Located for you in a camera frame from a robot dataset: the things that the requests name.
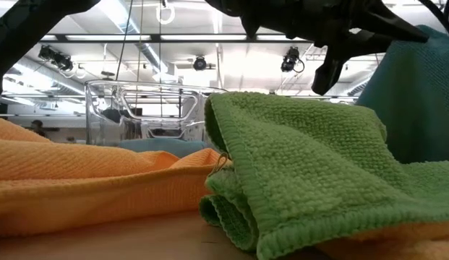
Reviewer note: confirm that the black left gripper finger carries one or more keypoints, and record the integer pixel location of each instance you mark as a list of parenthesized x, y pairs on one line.
[(390, 23), (340, 50)]

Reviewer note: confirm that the blue microfiber towel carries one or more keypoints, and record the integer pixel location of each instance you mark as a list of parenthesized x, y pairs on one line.
[(415, 101), (162, 146)]

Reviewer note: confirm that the green microfiber towel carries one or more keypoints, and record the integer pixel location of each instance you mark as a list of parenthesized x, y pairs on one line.
[(300, 162)]

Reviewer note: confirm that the orange microfiber towel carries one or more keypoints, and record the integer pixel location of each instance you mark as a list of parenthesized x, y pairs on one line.
[(408, 242), (101, 187)]

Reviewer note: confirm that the dark round ceiling fixture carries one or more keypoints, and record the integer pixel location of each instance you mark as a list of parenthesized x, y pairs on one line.
[(200, 63)]

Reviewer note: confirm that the dark ceiling disc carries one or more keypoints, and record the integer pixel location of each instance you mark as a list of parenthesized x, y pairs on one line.
[(107, 73)]

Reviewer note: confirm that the black monitor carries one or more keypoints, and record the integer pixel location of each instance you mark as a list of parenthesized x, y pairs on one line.
[(112, 115)]

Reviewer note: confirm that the clear plastic bin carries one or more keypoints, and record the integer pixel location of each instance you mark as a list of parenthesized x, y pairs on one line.
[(97, 108)]

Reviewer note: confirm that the black ceiling-hung equipment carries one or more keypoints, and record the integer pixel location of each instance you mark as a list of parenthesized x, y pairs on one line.
[(56, 57)]

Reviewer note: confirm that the person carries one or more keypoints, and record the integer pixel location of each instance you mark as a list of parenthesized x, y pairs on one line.
[(38, 126)]

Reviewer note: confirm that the black overhead camera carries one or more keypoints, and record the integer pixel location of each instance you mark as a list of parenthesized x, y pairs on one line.
[(291, 59)]

